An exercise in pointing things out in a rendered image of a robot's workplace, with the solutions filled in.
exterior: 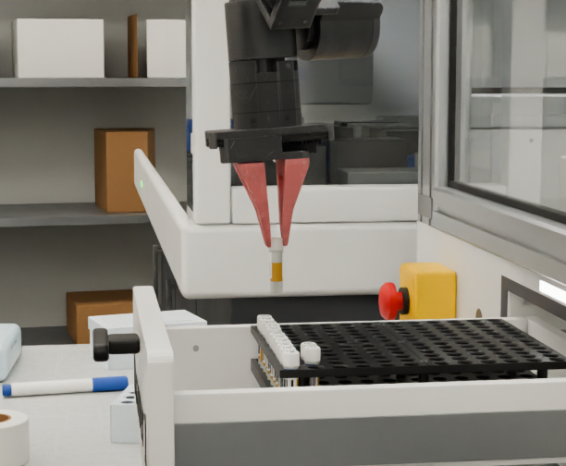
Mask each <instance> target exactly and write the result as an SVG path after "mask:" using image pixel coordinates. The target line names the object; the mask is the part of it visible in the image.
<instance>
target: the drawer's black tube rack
mask: <svg viewBox="0 0 566 466"><path fill-rule="evenodd" d="M279 326H280V328H281V330H282V332H283V333H285V336H287V337H288V339H289V340H290V342H291V344H293V347H294V348H295V349H296V350H297V351H298V352H299V353H300V366H302V367H303V368H304V369H305V377H303V378H299V386H307V377H319V386H347V385H374V384H402V383H430V382H457V381H485V380H511V379H539V378H548V370H556V369H566V357H565V356H563V355H562V354H560V353H558V352H557V351H555V350H554V349H552V348H550V347H549V346H547V345H545V344H544V343H542V342H540V341H539V340H537V339H535V338H534V337H531V336H530V335H528V334H526V333H525V332H523V331H522V330H521V329H519V328H517V327H515V326H514V325H511V324H510V323H508V322H506V321H505V320H503V319H501V318H500V319H466V320H432V321H398V322H363V323H329V324H295V325H279ZM303 342H314V343H316V345H317V346H318V347H320V362H319V364H315V365H311V364H304V361H303V360H302V359H301V343H303ZM530 370H537V374H534V373H533V372H531V371H530ZM251 371H252V373H253V375H254V377H255V379H256V381H257V382H258V384H259V386H260V388H266V387H274V386H271V380H268V379H267V376H266V373H265V372H264V369H263V368H261V364H258V359H251Z"/></svg>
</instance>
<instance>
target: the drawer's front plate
mask: <svg viewBox="0 0 566 466"><path fill-rule="evenodd" d="M133 333H135V334H138V336H139V339H140V352H139V353H137V354H135V361H136V372H137V378H138V386H139V390H140V395H141V407H142V410H143V446H142V438H141V428H140V423H139V416H138V412H137V404H136V396H135V394H134V407H135V414H136V420H137V426H138V433H139V439H140V446H141V458H142V465H143V466H145V461H144V455H145V429H144V413H145V415H146V462H147V466H175V444H174V358H173V350H172V347H171V344H170V341H169V338H168V334H167V331H166V327H165V323H164V320H163V317H162V314H161V312H160V308H159V305H158V302H157V299H156V296H155V293H154V288H153V287H152V286H146V287H134V288H133Z"/></svg>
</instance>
